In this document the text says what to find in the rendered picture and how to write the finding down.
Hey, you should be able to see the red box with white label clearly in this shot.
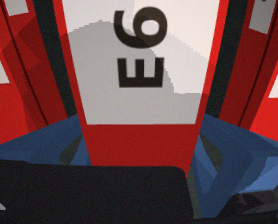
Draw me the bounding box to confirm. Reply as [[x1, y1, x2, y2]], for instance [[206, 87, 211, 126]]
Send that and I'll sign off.
[[53, 0, 229, 177], [218, 0, 278, 141], [0, 0, 68, 144]]

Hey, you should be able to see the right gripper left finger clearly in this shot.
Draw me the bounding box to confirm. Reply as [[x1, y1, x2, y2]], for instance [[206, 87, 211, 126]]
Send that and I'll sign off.
[[0, 114, 91, 166]]

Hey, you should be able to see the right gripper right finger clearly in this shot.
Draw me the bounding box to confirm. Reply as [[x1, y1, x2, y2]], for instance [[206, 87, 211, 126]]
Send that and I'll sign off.
[[191, 113, 278, 218]]

